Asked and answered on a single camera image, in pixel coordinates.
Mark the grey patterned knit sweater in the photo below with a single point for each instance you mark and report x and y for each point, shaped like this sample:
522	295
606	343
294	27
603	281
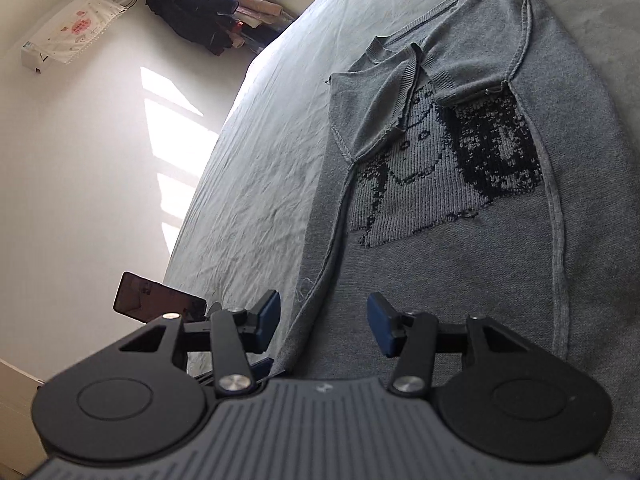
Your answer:
450	270

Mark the grey bed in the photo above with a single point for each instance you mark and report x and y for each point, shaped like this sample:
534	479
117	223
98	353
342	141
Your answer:
260	160

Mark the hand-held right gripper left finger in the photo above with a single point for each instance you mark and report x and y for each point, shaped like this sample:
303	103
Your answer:
267	319

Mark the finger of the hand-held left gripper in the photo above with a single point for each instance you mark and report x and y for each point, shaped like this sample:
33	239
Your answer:
260	369

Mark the covered wall air conditioner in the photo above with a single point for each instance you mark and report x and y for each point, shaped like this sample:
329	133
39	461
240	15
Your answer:
70	27

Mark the dark hanging jacket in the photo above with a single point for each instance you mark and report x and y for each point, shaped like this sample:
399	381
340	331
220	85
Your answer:
190	10

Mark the pink hanging clothes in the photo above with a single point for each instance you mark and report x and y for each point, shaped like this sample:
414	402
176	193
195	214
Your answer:
257	10

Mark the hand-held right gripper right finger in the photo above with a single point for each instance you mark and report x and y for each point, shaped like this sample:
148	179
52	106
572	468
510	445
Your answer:
380	324

